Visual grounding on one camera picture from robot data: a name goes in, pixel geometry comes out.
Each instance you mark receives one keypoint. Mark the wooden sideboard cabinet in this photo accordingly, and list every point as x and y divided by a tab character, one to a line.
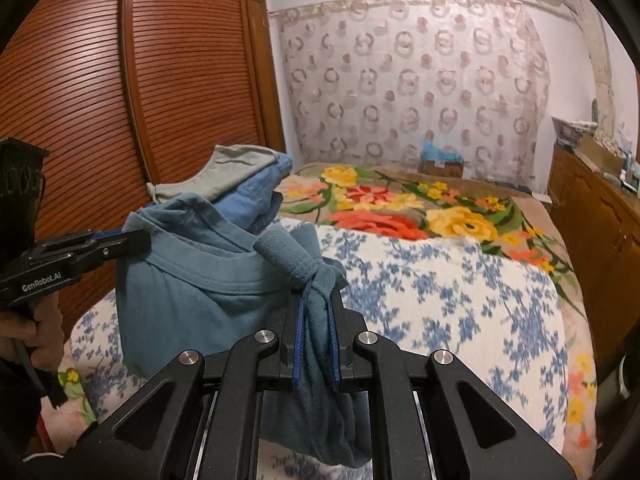
599	224

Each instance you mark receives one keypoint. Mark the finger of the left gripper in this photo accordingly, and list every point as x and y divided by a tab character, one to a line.
137	242
98	235

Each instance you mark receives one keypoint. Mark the grey green folded garment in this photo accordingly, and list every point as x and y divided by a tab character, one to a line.
228	167

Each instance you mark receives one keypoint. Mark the blue floral white quilt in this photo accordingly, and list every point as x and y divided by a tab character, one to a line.
97	352

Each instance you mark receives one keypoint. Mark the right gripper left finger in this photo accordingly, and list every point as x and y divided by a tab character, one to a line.
198	417

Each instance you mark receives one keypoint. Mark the cardboard box with blue cloth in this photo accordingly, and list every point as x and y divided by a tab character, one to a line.
437	162

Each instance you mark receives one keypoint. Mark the teal blue shorts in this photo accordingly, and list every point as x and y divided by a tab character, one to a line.
205	283

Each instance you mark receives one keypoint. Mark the wooden louvered wardrobe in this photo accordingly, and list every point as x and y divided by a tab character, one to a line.
125	93

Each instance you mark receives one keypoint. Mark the flat cardboard box on sideboard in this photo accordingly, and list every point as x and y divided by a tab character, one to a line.
604	159

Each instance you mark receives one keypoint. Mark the beige tied side curtain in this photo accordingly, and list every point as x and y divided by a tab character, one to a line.
590	21

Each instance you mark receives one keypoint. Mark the blue denim jeans pile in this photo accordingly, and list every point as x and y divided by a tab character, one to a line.
254	203

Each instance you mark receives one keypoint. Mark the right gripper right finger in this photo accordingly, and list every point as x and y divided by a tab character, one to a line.
431	417

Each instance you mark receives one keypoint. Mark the pink circle pattern curtain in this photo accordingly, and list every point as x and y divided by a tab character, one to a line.
380	81

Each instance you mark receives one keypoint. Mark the person left hand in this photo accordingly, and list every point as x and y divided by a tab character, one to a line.
44	334

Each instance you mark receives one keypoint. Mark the colourful flower blanket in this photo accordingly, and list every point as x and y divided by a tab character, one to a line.
450	209

